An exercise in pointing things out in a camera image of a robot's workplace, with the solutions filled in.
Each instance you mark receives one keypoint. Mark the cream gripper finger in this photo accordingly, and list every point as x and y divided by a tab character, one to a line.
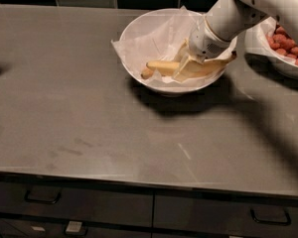
182	52
187	68

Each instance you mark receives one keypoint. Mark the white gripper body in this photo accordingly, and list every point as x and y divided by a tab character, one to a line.
204	45

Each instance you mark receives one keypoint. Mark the yellow banana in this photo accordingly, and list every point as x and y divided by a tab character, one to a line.
167	68

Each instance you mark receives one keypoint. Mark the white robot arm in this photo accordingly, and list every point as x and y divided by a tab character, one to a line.
228	18

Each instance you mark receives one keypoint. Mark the white bowl with bananas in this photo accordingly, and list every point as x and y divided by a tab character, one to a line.
139	30

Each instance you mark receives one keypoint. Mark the white paper liner right bowl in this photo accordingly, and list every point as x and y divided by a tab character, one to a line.
260	37

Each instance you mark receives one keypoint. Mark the white bowl with strawberries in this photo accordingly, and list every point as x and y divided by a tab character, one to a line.
284	68

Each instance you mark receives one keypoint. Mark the red strawberries pile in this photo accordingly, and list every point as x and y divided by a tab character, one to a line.
282	44

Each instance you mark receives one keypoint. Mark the right drawer front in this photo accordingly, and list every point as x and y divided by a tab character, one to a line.
214	216

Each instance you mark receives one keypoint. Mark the drawer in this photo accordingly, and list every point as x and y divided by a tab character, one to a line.
92	205
32	227
214	216

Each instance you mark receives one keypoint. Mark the white label on lower drawer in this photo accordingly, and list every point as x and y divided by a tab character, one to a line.
74	227

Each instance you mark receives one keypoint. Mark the lower left drawer front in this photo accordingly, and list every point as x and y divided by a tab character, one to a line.
32	227

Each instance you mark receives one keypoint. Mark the black right drawer handle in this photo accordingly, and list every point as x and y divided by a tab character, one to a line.
270	215

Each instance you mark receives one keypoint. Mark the black drawer handle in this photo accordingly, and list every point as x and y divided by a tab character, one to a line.
270	215
42	196

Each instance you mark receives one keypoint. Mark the black left drawer handle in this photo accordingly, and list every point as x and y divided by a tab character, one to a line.
42	196

